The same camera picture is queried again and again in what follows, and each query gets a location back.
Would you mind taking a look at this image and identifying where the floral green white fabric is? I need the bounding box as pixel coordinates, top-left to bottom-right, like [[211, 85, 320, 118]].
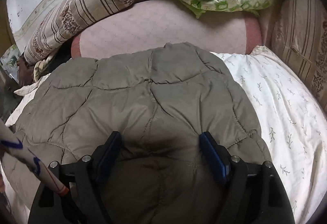
[[1, 44, 21, 79]]

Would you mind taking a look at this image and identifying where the dark brown garment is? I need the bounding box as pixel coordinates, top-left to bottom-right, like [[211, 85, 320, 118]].
[[17, 55, 34, 87]]

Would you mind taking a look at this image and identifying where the beige striped pillow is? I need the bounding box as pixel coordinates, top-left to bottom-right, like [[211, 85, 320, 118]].
[[271, 0, 326, 110]]

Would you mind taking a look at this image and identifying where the pink bed sheet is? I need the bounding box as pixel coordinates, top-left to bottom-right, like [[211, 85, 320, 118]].
[[71, 0, 262, 59]]

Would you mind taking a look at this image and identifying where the white leaf print duvet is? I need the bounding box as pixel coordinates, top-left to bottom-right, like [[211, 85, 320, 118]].
[[6, 46, 326, 223]]

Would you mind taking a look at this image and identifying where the striped floral folded quilt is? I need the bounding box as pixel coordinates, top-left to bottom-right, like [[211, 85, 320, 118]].
[[24, 0, 135, 65]]

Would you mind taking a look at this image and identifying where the olive quilted puffer jacket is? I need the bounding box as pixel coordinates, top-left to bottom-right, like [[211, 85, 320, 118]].
[[15, 43, 270, 223]]

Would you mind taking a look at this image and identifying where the cream patterned cloth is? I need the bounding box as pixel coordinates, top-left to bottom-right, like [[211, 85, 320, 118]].
[[33, 54, 55, 82]]

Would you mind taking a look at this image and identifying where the white pole with blue markings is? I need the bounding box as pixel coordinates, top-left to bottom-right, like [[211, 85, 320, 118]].
[[1, 121, 69, 196]]

